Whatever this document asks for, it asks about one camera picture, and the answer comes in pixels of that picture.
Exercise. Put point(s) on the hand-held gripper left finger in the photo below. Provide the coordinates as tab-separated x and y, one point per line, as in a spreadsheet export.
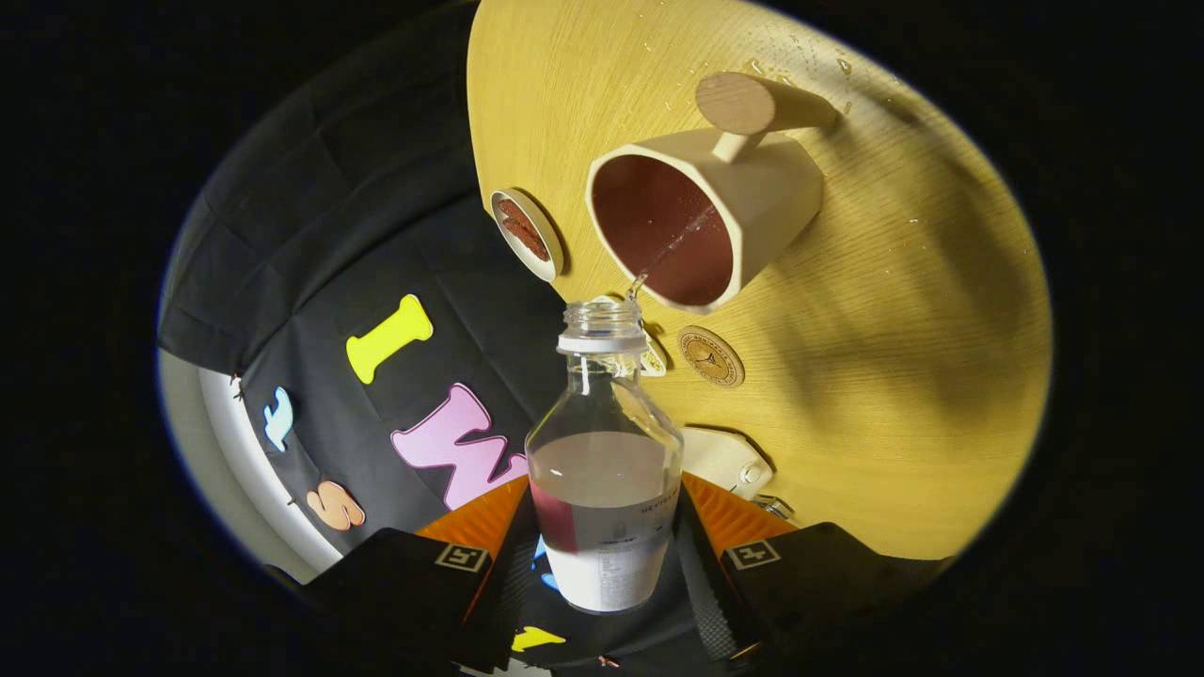
508	592

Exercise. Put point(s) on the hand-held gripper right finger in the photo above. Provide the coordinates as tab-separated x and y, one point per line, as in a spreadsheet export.
701	588

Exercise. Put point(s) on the clear juice bottle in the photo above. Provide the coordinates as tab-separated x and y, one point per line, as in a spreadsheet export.
602	508

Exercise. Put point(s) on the round cork coaster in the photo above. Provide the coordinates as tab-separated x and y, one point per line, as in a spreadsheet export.
710	356

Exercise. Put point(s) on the white toaster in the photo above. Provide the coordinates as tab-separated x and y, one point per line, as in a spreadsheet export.
715	456

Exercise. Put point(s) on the white divided seed dish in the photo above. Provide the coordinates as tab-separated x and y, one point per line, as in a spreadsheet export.
655	362

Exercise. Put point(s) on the wooden table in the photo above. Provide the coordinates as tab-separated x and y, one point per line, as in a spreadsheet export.
894	357

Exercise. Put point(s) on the white round plate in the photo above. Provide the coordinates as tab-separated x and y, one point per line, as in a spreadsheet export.
553	249

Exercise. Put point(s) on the red meat piece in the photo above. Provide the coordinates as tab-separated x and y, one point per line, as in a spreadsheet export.
529	243
515	212

